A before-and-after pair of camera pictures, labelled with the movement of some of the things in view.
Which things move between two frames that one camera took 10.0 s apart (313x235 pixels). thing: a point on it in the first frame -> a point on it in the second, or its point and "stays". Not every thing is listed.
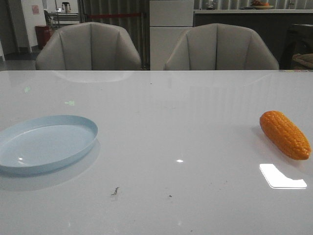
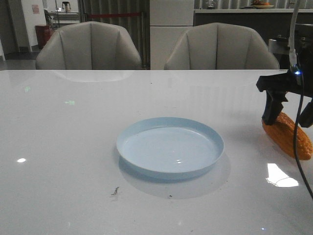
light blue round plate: (38, 143) -> (169, 148)
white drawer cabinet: (169, 19) stays
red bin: (43, 33) stays
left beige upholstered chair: (89, 46) stays
